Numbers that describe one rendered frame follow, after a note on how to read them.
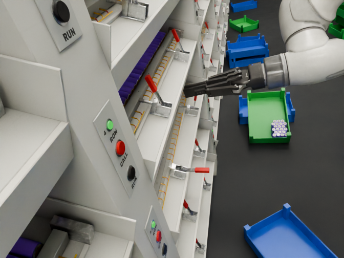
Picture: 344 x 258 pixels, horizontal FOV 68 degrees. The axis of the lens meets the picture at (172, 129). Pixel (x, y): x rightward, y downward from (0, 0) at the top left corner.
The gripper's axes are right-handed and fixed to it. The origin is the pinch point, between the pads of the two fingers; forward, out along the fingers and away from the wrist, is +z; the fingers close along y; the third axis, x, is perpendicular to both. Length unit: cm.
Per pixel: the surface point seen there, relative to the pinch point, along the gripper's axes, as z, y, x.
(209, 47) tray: 3, 57, -9
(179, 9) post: 0.9, 15.9, 20.5
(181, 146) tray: 4.4, -16.6, -8.1
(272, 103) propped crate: -22, 62, -53
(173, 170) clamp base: 4.1, -27.5, -6.1
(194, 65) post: 2.2, 15.9, 1.0
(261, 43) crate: -23, 154, -53
